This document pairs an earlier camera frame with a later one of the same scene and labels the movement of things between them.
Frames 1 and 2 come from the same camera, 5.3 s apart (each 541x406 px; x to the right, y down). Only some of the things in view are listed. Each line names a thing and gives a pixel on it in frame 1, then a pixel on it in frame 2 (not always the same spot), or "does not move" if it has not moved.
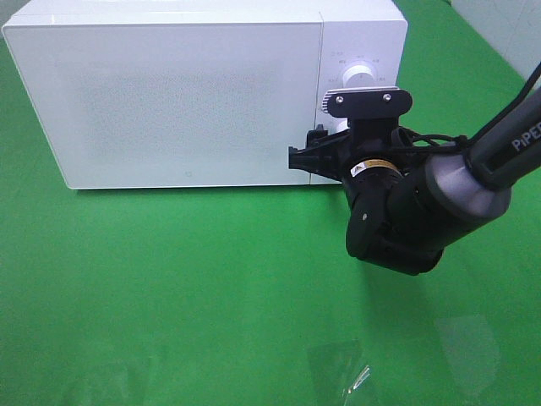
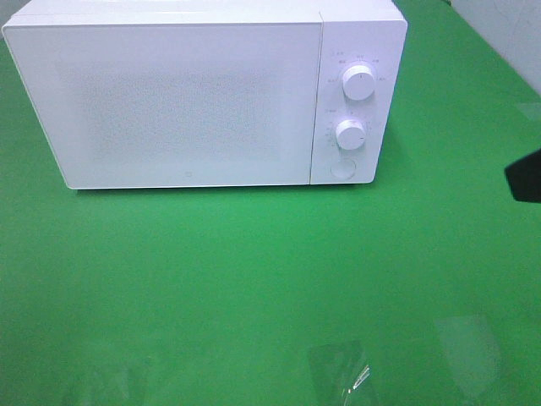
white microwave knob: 358,76 does not move
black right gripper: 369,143 to 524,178
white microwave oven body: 196,93 does not move
